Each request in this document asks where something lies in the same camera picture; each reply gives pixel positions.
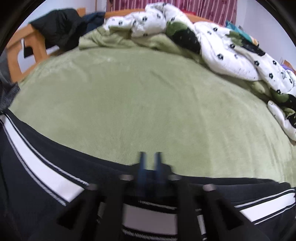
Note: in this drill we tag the grey jeans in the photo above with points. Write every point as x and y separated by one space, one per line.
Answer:
9 90

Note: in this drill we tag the teal patterned pillow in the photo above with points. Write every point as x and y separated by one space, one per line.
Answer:
240 31

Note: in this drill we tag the wooden bed frame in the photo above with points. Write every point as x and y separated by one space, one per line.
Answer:
32 43

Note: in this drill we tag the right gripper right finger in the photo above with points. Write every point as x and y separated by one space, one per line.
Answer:
206 215

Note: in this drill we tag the black pants with white stripe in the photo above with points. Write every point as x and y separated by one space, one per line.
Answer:
40 178

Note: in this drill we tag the white floral quilt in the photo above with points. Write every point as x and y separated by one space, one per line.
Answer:
225 52

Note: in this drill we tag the green fleece blanket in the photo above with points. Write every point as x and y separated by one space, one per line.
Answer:
123 97

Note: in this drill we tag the navy garment on frame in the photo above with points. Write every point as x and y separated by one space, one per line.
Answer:
93 20

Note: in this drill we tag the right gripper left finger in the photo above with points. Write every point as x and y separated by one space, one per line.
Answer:
96 213

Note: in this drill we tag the pink patterned curtain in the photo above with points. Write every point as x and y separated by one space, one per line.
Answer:
218 11

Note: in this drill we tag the black jacket on bed frame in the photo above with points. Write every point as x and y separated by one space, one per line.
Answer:
62 28

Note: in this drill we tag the purple cloth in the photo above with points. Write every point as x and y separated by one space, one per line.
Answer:
288 67

